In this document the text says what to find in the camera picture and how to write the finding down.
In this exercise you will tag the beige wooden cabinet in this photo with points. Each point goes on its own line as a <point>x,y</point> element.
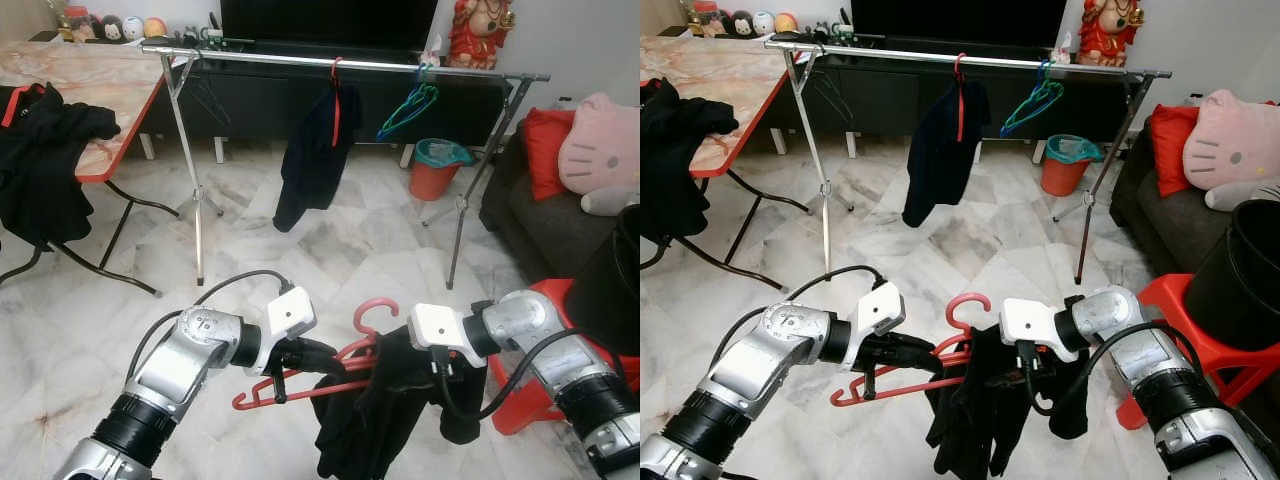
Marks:
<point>20,18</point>
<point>660,15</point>

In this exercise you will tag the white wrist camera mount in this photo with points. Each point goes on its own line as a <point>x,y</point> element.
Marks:
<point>1028,320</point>
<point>290,312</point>
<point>878,308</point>
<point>435,325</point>

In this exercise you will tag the navy blue shirt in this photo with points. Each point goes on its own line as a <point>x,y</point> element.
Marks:
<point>940,155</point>
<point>310,160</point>

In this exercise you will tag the black garment with green print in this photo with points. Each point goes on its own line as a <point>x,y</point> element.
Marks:
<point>380,420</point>
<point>985,420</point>

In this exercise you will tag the orange yellow round plush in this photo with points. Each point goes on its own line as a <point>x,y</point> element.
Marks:
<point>787,22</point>
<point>156,27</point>

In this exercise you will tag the blue plastic clothes hanger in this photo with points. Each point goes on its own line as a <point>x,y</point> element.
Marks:
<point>1015,125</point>
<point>395,128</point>

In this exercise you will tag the black flat screen television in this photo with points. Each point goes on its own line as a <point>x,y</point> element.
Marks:
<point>330,25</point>
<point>960,22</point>

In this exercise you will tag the green plastic clothes hanger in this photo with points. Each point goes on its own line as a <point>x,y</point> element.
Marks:
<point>420,95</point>
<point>1045,92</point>

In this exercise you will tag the clear jar with red lid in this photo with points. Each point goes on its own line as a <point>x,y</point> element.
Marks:
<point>76,22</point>
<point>707,18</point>

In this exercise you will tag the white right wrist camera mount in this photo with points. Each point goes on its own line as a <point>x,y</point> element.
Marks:
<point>1028,320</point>
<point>435,325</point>

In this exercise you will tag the red plastic stool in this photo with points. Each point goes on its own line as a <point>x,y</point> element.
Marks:
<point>1165,300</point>
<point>510,400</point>

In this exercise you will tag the marble top table, dark frame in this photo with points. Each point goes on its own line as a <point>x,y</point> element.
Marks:
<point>760,85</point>
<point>90,90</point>

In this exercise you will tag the black red round plush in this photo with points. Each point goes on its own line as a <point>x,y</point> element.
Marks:
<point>97,28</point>
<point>729,23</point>

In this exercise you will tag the red plastic clothes hanger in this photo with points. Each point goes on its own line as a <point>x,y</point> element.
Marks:
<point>336,110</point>
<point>968,296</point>
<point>375,301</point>
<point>961,105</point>

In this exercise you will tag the red laughing buddha statue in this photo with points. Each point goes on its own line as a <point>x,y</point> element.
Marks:
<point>475,45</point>
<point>1105,42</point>

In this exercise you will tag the pink hello kitty plush cushion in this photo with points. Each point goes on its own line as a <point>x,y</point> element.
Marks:
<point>1235,145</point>
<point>600,150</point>

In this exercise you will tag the silver metal clothes rack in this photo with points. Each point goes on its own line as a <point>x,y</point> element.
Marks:
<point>280,60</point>
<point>900,56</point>

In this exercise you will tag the black round bucket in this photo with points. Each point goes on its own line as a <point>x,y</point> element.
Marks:
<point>1235,290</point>
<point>610,300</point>

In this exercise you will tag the orange bin with teal bag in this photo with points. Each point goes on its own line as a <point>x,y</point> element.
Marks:
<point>430,185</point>
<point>1062,182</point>

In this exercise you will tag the dark grey fabric sofa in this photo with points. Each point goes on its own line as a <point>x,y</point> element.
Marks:
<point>1160,235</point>
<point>540,240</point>

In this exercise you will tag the black mickey face plush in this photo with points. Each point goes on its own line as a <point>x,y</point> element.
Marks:
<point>114,28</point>
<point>745,23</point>

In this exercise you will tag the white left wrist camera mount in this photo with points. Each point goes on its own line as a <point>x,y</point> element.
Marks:
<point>878,308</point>
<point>290,312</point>

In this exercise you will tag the black television console cabinet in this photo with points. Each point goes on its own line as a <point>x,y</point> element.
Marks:
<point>880,100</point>
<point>250,105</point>

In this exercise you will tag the red square cushion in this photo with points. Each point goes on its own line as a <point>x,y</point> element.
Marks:
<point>540,155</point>
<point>1165,150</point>

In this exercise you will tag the white blue round plush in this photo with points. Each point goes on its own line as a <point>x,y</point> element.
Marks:
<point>764,23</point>
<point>134,28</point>

